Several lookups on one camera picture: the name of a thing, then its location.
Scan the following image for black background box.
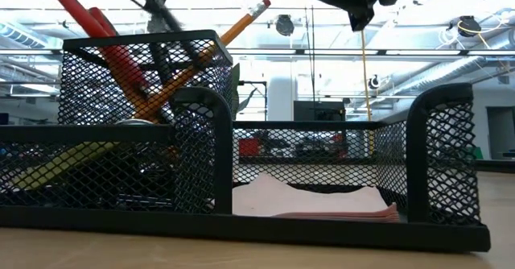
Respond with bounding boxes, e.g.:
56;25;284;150
293;101;346;121

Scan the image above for small yellow-green highlighter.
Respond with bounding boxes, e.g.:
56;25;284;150
10;141;121;192

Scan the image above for yellow hanging cable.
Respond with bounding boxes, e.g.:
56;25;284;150
360;29;374;157

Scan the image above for black aluminium table frame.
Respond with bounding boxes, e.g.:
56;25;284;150
474;159;515;174

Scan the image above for red grey handled scissors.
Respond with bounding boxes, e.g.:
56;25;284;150
39;0;150;101

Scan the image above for large black binder clip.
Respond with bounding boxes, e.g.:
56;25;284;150
115;118;155;126

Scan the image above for pink sticky note pad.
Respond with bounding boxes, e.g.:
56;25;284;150
232;172;401;223

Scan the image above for black mesh desk organizer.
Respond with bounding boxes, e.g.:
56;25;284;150
0;29;492;254

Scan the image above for green snake plant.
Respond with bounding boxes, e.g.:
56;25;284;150
230;62;258;119

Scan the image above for black pen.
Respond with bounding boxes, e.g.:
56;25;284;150
134;0;204;67
145;14;170;113

